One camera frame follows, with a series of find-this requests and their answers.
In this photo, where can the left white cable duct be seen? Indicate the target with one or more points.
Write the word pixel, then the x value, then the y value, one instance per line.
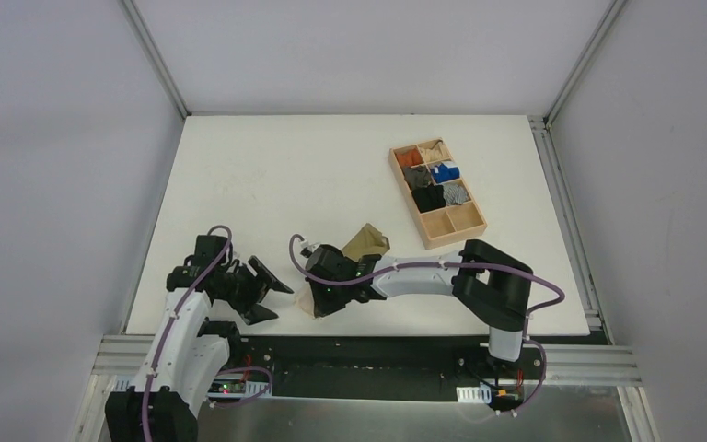
pixel 229 387

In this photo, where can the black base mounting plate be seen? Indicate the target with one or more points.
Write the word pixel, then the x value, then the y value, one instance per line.
pixel 423 369

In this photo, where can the wooden compartment box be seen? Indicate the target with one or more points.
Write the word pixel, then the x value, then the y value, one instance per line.
pixel 445 226

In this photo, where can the olive and cream underwear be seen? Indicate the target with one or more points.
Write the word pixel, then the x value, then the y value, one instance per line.
pixel 360 254

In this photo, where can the dark grey rolled underwear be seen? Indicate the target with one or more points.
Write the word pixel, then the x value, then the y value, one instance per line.
pixel 417 177

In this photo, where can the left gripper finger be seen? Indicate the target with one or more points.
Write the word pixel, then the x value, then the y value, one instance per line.
pixel 257 314
pixel 266 278

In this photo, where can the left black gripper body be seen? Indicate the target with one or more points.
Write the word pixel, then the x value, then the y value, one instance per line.
pixel 250 291

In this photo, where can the black rolled underwear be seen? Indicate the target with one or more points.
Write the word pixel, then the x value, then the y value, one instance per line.
pixel 429 199

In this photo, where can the white cable duct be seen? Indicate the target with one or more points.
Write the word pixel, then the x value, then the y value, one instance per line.
pixel 229 387
pixel 474 395

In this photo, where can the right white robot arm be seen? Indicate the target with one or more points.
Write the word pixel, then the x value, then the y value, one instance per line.
pixel 491 284

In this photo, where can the orange rolled underwear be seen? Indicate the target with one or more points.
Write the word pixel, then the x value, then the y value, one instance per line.
pixel 408 158

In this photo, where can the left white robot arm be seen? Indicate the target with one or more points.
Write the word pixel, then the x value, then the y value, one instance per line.
pixel 166 394

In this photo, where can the beige rolled underwear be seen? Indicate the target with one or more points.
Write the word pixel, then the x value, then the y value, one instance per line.
pixel 434 151

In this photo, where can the right white cable duct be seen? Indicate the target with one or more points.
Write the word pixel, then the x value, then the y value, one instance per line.
pixel 474 395

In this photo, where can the blue rolled underwear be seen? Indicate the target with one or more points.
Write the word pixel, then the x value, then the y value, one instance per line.
pixel 444 171

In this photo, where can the grey striped rolled underwear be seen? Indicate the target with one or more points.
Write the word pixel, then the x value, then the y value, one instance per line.
pixel 455 194

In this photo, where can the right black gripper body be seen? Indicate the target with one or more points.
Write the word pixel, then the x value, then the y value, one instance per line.
pixel 327 287

